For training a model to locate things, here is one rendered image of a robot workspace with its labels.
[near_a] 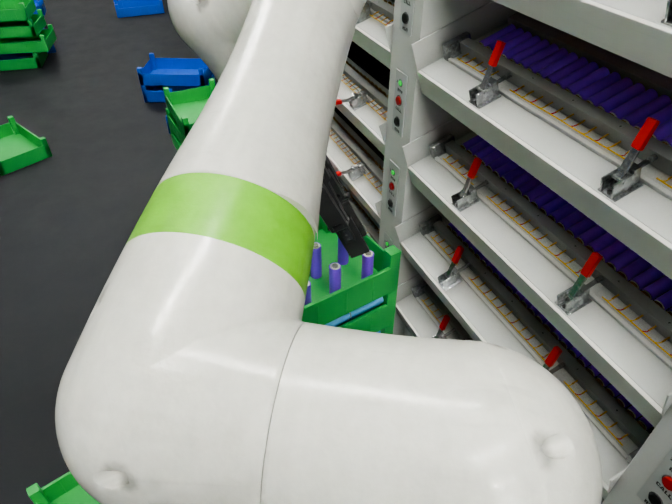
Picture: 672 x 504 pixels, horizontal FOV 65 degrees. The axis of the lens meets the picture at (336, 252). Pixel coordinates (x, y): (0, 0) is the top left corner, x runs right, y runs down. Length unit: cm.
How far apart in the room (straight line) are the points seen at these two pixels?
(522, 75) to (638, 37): 26
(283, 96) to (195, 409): 22
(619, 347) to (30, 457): 116
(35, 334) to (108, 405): 136
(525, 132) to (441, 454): 61
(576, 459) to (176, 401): 18
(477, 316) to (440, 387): 78
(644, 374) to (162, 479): 62
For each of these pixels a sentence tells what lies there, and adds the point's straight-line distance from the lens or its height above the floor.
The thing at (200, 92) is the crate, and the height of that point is 19.
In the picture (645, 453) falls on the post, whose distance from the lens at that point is 80.
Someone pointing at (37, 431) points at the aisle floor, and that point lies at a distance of 142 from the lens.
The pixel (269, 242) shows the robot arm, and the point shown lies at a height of 88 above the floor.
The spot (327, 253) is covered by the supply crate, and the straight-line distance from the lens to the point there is 91.
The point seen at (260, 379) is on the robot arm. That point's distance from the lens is 26.
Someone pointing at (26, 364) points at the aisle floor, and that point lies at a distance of 157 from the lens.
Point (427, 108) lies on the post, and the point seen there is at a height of 65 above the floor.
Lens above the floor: 108
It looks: 40 degrees down
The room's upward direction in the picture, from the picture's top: straight up
